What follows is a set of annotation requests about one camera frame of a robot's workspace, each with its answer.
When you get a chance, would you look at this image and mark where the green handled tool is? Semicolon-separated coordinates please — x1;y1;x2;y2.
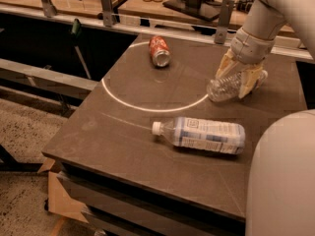
70;18;93;81

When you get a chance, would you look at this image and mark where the grey metal bracket right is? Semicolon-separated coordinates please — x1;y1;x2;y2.
215;0;234;44

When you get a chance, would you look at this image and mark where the grey metal bracket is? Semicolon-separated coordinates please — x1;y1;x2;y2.
100;0;114;27
41;0;57;18
215;0;234;44

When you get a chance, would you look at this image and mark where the grey metal rail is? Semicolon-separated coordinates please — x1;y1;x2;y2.
0;4;314;63

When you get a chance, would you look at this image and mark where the grey metal bracket left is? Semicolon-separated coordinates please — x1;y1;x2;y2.
41;0;57;18

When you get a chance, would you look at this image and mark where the clear plastic water bottle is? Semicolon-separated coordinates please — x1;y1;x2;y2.
206;70;269;103

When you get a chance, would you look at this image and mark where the red coke can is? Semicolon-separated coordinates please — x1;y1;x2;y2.
149;35;170;68

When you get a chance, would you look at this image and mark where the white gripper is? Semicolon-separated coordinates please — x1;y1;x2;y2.
216;29;275;98

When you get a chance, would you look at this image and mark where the white labelled plastic bottle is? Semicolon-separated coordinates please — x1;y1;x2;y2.
152;117;245;154

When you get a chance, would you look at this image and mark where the black monitor stand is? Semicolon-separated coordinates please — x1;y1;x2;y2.
162;0;220;22

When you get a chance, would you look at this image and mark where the black power strip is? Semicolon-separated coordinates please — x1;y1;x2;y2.
236;0;253;13

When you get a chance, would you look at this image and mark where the grey metal bracket middle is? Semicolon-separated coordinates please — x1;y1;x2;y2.
100;0;114;27

